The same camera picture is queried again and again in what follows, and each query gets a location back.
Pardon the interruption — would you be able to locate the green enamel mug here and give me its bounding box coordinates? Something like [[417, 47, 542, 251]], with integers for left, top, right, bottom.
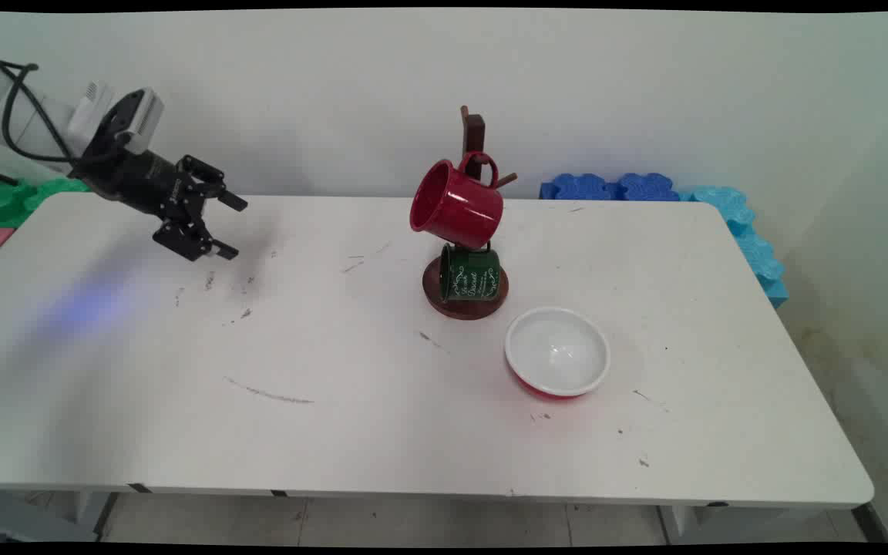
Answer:
[[440, 240, 502, 303]]

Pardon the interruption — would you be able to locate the red enamel mug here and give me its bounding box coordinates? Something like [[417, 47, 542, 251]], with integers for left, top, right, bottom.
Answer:
[[409, 152, 505, 251]]

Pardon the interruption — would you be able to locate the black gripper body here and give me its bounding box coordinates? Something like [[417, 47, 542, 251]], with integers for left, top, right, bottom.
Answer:
[[72, 145, 192, 221]]

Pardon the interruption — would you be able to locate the green foam tile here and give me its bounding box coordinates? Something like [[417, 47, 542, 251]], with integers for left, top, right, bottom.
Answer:
[[0, 177, 92, 230]]

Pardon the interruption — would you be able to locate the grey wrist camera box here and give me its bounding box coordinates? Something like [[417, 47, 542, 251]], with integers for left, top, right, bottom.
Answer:
[[97, 87, 166, 156]]

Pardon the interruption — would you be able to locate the light blue foam tile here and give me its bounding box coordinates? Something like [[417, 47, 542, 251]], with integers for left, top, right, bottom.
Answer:
[[679, 186, 789, 309]]

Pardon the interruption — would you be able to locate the red bowl white inside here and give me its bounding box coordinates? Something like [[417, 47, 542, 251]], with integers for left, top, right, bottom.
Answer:
[[504, 307, 611, 402]]

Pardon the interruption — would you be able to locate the brown wooden mug tree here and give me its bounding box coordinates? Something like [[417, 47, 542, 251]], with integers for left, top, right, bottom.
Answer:
[[422, 106, 519, 321]]

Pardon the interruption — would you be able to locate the dark blue foam tile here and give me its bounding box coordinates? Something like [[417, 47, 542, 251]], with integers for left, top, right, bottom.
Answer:
[[616, 173, 681, 203], [540, 173, 621, 203]]

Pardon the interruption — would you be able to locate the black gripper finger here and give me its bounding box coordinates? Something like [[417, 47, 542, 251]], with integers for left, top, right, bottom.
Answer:
[[180, 156, 249, 214], [153, 202, 240, 264]]

